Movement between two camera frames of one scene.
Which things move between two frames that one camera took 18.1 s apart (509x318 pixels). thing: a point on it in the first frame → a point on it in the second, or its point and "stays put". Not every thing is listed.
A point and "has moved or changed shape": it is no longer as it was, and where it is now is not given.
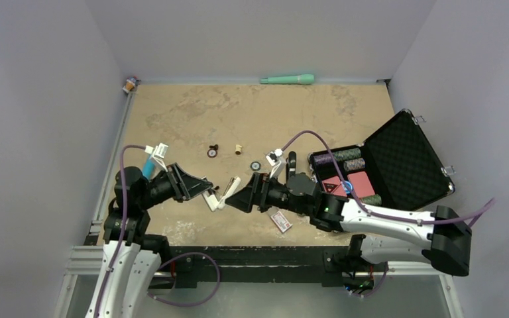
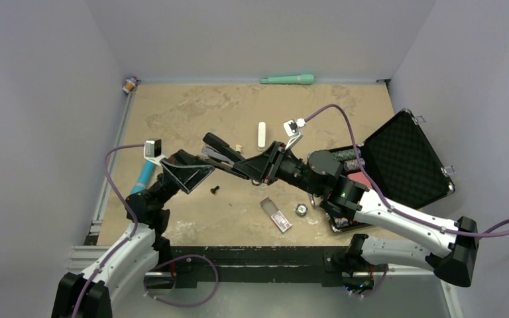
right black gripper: [256, 193] → [257, 167]
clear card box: [282, 222] stays put
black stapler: [292, 163] has moved or changed shape
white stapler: [211, 201] → [262, 136]
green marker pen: [303, 79] stays put
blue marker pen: [148, 168] stays put
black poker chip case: [409, 171] stays put
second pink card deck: [361, 184] stays put
